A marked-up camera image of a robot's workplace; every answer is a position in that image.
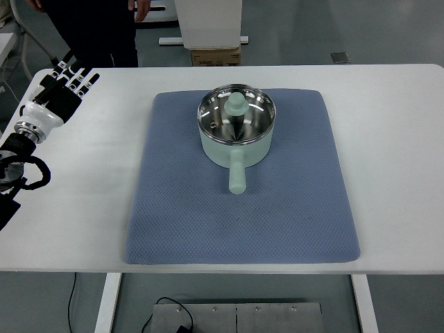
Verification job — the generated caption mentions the white table frame legs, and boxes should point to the white table frame legs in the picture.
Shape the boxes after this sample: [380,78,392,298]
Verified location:
[94,273,379,332]

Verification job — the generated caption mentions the grey metal floor plate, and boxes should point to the grey metal floor plate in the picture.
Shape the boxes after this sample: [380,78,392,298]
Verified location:
[150,302,324,332]

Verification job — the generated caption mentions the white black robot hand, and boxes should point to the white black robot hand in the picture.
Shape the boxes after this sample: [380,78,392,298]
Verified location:
[15,50,100,142]

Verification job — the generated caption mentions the blue quilted mat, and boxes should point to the blue quilted mat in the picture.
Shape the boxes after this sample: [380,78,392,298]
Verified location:
[125,89,360,265]

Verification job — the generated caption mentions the mint green pot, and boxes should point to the mint green pot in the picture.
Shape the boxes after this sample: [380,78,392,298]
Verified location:
[198,127,273,194]

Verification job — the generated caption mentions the brown cardboard box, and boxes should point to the brown cardboard box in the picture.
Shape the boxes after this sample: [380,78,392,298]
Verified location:
[191,47,241,67]

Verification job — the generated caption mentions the black floor cable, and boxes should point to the black floor cable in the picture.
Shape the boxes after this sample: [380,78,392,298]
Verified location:
[67,272,78,333]

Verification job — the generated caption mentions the glass lid green knob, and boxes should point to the glass lid green knob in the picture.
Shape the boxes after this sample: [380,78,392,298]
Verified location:
[197,84,276,145]

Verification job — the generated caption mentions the white cabinet on stand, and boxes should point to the white cabinet on stand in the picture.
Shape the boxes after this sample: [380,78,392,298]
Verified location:
[158,0,249,50]

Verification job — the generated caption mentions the black power adapter cable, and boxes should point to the black power adapter cable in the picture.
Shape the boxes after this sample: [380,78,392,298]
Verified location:
[141,296,196,333]

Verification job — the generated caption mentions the small grey floor plate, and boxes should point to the small grey floor plate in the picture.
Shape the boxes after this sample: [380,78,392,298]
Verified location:
[330,52,351,65]

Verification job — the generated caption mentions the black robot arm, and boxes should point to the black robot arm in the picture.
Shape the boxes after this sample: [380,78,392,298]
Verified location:
[1,51,100,228]

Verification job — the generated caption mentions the person in dark clothes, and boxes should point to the person in dark clothes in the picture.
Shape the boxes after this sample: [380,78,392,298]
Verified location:
[28,0,151,68]

